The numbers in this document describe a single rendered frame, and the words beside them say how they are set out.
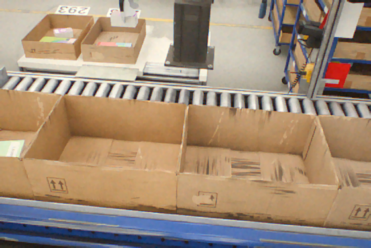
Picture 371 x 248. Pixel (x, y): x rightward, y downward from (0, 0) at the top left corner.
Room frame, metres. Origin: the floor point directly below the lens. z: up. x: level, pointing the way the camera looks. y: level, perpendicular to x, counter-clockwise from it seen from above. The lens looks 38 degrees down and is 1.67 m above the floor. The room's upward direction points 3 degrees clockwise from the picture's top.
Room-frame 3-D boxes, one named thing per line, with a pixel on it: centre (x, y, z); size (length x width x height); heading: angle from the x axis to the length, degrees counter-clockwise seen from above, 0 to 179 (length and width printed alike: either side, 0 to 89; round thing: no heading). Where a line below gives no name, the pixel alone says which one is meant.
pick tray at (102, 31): (1.84, 0.42, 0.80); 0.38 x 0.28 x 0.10; 178
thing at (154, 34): (1.88, 0.40, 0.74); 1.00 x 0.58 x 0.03; 86
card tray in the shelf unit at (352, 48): (2.06, -0.99, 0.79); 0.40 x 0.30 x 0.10; 178
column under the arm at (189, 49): (1.77, 0.00, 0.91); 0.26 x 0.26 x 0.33; 86
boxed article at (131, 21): (1.41, 0.28, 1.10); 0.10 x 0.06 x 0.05; 87
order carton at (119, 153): (0.75, 0.21, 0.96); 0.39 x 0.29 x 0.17; 87
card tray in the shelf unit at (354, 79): (2.06, -0.99, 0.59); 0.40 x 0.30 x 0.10; 175
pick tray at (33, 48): (1.86, 0.74, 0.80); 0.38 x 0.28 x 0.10; 178
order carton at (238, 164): (0.73, -0.18, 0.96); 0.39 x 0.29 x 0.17; 87
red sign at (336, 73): (1.46, -0.66, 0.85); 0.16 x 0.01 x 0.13; 87
